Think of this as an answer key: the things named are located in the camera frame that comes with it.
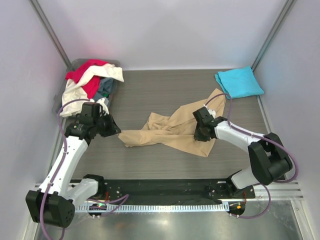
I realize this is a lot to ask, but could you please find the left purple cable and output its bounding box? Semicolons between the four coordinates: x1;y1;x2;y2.
39;98;130;240

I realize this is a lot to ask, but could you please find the beige t shirt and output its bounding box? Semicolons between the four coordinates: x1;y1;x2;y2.
118;88;226;157

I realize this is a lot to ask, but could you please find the red t shirt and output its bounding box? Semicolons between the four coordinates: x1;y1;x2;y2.
65;59;108;99

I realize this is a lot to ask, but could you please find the aluminium frame post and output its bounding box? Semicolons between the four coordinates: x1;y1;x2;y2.
251;0;297;72
29;0;72;69

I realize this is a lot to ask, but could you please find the right aluminium frame post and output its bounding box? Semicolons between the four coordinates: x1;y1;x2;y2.
251;0;297;72

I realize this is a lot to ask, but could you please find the grey blue t shirt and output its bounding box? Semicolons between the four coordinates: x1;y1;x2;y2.
93;77;117;101

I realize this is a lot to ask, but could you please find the cream white t shirt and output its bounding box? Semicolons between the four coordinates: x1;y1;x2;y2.
59;63;124;118

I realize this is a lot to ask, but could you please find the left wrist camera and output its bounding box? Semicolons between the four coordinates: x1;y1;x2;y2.
79;102;102;123

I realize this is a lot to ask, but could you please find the left aluminium frame post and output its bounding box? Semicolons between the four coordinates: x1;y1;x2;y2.
29;0;72;69

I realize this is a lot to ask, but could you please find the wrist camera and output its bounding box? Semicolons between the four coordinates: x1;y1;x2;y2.
79;102;102;123
192;106;215;126

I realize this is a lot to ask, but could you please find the purple cable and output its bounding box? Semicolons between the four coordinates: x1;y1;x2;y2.
39;98;130;240
204;92;300;220

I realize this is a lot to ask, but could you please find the grey plastic bin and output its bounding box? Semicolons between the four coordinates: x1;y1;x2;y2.
51;58;120;116

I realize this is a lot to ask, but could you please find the folded cyan t shirt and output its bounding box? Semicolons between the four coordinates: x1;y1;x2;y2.
214;66;265;100

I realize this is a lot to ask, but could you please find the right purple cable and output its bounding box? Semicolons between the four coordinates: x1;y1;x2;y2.
204;92;300;220

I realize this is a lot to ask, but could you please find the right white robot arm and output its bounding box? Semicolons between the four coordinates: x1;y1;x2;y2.
194;115;293;198

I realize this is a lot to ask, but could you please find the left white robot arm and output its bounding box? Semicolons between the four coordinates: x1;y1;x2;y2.
25;114;121;228

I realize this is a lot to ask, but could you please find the slotted cable duct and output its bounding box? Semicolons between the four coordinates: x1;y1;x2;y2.
75;202;230;214

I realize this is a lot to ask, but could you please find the aluminium front rail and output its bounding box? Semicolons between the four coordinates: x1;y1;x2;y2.
29;180;306;204

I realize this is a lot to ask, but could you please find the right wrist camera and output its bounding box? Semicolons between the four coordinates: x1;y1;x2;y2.
192;106;215;126

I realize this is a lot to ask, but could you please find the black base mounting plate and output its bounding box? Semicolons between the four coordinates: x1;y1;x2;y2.
104;178;256;205

